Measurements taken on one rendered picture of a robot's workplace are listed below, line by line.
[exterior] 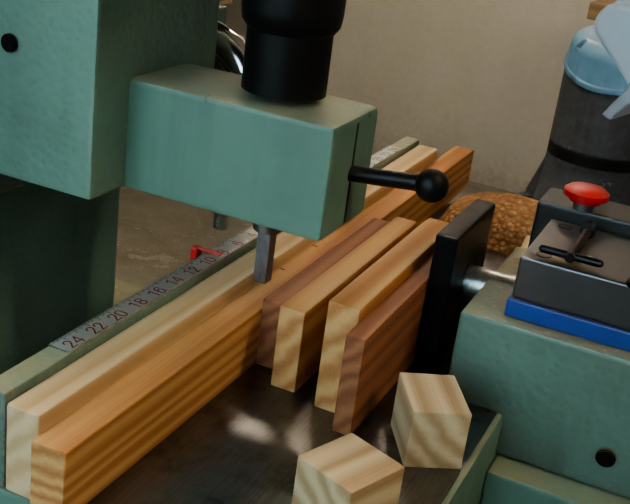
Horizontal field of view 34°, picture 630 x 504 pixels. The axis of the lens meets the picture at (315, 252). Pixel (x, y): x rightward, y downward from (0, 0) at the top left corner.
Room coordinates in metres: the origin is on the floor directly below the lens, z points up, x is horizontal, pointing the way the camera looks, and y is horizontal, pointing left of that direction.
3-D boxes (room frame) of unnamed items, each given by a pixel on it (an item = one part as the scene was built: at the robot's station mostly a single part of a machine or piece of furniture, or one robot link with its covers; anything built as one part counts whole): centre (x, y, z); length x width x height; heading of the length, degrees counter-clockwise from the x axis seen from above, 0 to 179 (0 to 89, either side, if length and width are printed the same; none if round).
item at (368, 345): (0.63, -0.07, 0.93); 0.24 x 0.01 x 0.06; 158
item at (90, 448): (0.72, -0.01, 0.92); 0.67 x 0.02 x 0.04; 158
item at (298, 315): (0.65, -0.03, 0.93); 0.20 x 0.02 x 0.06; 158
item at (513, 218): (0.89, -0.18, 0.92); 0.14 x 0.09 x 0.04; 68
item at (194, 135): (0.62, 0.05, 1.03); 0.14 x 0.07 x 0.09; 68
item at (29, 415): (0.70, 0.02, 0.93); 0.60 x 0.02 x 0.05; 158
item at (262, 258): (0.61, 0.03, 0.97); 0.01 x 0.01 x 0.05; 68
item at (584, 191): (0.66, -0.17, 1.02); 0.03 x 0.03 x 0.01
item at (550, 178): (1.20, -0.32, 0.87); 0.15 x 0.15 x 0.10
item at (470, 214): (0.64, -0.13, 0.95); 0.09 x 0.07 x 0.09; 158
